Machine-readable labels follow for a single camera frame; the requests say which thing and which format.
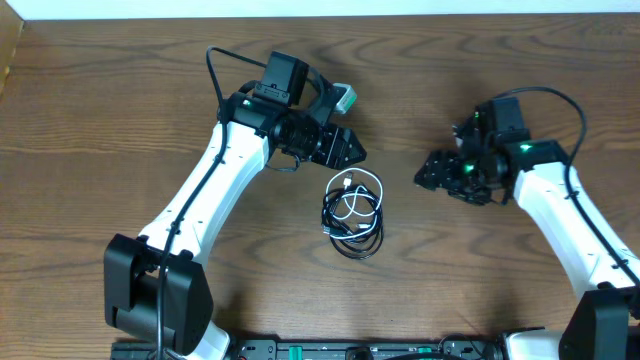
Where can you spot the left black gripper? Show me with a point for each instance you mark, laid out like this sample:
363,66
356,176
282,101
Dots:
331,145

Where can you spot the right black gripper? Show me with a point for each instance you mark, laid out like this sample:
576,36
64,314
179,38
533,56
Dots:
440,165

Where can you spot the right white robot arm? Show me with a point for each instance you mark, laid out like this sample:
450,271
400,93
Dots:
496,153

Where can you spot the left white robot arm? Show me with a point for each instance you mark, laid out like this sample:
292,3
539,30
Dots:
155,287

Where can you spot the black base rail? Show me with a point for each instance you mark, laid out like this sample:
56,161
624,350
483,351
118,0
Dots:
274,350

